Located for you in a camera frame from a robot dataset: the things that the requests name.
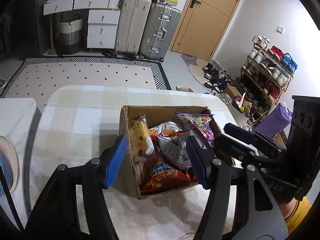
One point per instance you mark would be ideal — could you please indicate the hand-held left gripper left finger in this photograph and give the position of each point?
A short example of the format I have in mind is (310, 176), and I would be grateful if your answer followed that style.
(115, 162)

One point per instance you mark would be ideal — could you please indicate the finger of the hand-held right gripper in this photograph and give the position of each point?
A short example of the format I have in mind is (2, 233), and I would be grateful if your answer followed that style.
(232, 146)
(238, 131)

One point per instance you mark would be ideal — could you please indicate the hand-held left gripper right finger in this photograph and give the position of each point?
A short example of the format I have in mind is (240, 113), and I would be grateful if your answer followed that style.
(197, 162)

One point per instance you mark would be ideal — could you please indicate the brown cardboard box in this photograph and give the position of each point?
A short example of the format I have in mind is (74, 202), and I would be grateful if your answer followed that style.
(125, 180)

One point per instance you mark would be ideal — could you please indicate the silver white red-edged snack bag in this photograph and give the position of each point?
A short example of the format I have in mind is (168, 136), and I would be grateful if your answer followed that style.
(175, 150)

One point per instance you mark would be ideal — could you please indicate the yellow biscuit packet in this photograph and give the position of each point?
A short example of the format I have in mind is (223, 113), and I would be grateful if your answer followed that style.
(137, 137)

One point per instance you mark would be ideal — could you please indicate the red crispy snack bag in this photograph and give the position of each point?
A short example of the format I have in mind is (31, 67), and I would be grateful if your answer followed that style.
(165, 175)

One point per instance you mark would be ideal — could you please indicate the purple candy bag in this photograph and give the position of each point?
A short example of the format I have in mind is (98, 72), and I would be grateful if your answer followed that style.
(200, 126)

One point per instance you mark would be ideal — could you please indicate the person's right forearm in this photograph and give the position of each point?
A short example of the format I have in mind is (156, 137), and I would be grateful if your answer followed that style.
(297, 215)

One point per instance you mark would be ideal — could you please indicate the open cardboard carton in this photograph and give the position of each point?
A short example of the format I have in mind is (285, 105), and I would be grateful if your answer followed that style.
(280, 137)

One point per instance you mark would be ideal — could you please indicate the white trash bin with wrappers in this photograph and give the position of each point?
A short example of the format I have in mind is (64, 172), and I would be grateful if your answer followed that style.
(243, 105)

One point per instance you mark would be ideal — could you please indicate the purple fabric bag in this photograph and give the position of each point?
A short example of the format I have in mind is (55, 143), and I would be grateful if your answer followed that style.
(275, 120)

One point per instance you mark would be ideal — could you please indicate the small cardboard box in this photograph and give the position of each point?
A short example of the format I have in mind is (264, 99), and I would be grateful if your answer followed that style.
(231, 91)

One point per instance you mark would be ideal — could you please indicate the wooden shoe rack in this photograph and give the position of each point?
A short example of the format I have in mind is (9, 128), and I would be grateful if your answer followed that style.
(285, 90)

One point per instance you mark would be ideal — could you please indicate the pile of dark sandals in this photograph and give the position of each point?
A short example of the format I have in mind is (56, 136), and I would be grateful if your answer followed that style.
(217, 77)

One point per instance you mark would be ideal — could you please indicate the shoe rack with shoes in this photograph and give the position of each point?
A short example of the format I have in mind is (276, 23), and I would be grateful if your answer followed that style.
(272, 75)

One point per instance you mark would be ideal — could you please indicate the beige slipper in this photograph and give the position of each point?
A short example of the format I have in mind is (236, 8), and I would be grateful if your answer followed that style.
(184, 88)

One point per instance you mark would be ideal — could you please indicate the grey door mat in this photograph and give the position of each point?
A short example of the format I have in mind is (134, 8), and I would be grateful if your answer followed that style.
(193, 65)

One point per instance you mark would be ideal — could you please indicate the patterned black white rug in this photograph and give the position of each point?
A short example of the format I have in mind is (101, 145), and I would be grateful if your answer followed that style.
(87, 77)

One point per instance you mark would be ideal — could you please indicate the cream plate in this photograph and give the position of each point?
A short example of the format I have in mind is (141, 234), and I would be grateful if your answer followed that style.
(13, 160)

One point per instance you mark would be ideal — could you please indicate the white marble side table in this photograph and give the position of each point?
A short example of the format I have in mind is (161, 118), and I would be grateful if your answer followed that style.
(17, 120)

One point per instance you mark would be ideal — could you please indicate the blue bowl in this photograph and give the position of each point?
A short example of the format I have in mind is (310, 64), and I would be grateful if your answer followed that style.
(5, 175)

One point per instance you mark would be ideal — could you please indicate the wooden door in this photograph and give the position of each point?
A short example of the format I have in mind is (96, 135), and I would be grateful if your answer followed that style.
(210, 22)

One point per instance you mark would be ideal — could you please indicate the silver suitcase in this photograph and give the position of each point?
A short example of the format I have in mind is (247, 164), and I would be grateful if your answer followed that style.
(160, 30)

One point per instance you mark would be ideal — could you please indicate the white three-drawer unit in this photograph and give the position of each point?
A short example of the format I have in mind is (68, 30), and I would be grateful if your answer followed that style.
(102, 30)

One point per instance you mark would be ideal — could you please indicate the woven grey white basket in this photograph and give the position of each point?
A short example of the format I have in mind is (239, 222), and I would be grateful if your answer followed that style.
(71, 35)

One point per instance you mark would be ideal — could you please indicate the beige suitcase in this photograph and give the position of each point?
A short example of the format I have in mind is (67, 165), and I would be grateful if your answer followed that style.
(131, 25)

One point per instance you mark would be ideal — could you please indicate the white desk with drawers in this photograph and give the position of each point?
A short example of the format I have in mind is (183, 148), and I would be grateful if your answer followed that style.
(82, 2)

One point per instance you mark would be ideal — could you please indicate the black refrigerator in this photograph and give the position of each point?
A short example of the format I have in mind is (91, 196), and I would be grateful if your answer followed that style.
(20, 17)

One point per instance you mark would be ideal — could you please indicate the white light switch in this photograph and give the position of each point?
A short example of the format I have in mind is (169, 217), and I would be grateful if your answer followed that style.
(280, 29)

